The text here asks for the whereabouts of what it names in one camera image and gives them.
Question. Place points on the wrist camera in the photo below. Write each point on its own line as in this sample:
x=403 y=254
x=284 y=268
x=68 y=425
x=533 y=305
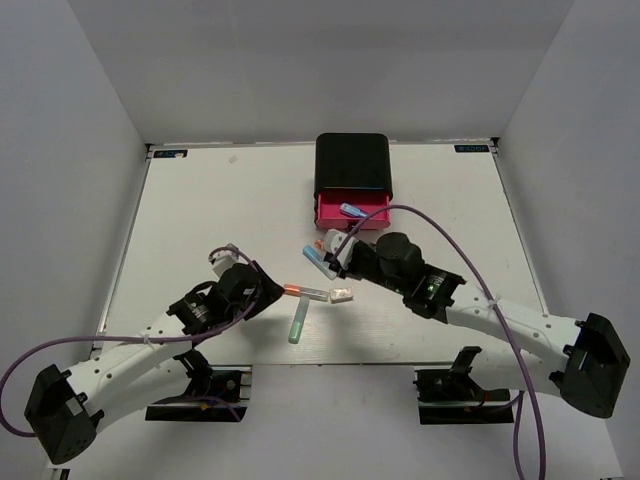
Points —
x=223 y=258
x=333 y=240

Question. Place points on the blue transparent correction tape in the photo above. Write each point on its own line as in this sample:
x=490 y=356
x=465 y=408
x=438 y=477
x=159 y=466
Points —
x=352 y=211

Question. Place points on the white staples box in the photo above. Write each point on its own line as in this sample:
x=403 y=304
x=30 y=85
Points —
x=341 y=295

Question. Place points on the blue table label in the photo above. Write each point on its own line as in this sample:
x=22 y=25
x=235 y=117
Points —
x=170 y=154
x=471 y=148

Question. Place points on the light blue glue stick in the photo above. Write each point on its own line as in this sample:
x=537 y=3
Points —
x=316 y=257

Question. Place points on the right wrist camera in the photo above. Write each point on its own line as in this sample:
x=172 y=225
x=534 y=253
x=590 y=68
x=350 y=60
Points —
x=333 y=240

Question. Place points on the right blue table label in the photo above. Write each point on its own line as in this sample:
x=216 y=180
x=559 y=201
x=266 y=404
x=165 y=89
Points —
x=471 y=148

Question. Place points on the pink drawer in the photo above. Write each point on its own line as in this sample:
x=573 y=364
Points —
x=328 y=201

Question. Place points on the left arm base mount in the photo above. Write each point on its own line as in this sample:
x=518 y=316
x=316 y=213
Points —
x=212 y=394

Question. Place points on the orange cap highlighter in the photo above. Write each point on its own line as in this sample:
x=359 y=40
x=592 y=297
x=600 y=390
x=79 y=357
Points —
x=310 y=293

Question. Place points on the green highlighter pen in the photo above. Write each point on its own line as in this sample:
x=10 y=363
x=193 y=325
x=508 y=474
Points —
x=298 y=320

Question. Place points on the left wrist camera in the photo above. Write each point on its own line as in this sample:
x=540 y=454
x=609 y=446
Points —
x=223 y=258

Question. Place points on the left blue table label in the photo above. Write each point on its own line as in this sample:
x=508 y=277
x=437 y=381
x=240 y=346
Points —
x=170 y=154

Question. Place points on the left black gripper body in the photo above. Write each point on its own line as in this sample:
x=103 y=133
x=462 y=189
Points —
x=266 y=293

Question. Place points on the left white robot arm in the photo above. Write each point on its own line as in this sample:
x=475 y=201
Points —
x=67 y=409

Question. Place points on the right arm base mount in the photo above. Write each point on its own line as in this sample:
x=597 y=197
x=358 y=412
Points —
x=448 y=396

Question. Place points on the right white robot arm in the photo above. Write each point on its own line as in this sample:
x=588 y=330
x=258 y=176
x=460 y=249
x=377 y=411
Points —
x=583 y=362

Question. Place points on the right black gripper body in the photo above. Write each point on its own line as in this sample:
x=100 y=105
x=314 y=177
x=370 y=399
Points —
x=367 y=265

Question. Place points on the black drawer cabinet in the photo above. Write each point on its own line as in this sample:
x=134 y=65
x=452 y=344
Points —
x=352 y=161

